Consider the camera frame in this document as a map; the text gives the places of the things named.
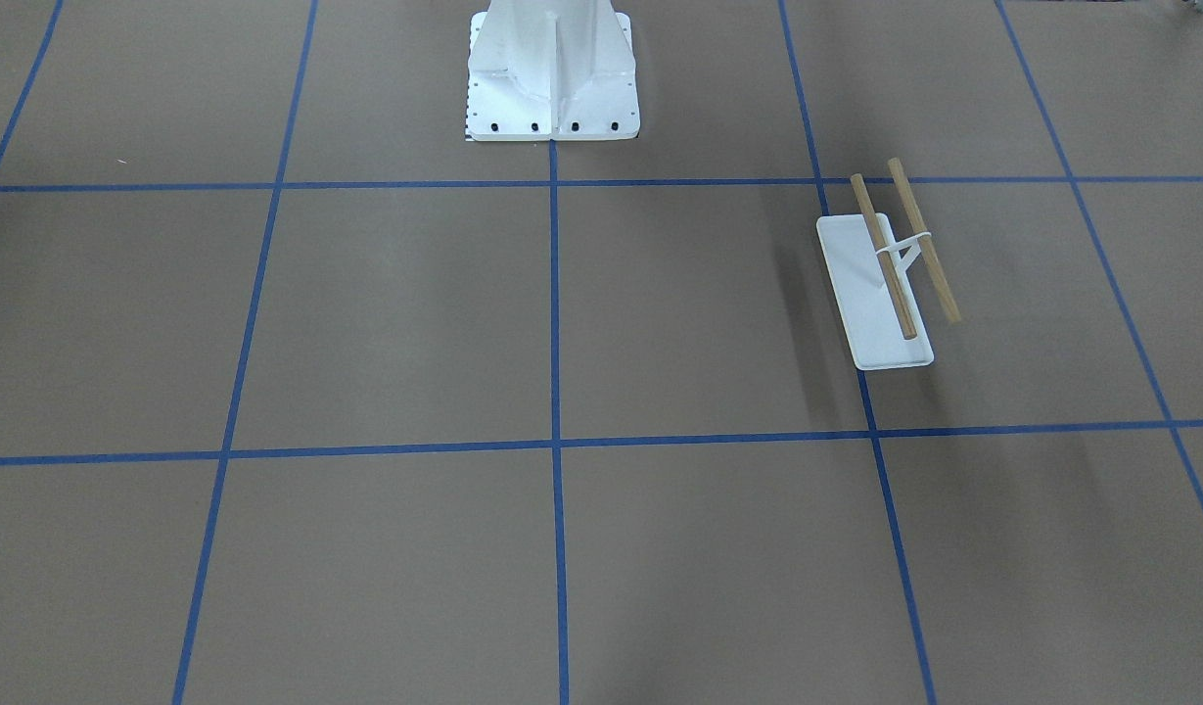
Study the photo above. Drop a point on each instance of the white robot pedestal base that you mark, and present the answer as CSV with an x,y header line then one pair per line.
x,y
551,70

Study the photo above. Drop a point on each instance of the rear wooden rack bar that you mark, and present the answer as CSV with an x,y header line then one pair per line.
x,y
917,222

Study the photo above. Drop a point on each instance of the front wooden rack bar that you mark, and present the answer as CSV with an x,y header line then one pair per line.
x,y
877,238

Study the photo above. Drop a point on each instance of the white rack base tray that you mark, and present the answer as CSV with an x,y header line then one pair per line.
x,y
872,329

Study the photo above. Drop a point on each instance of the wooden rack bar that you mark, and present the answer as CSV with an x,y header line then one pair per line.
x,y
877,238
917,222

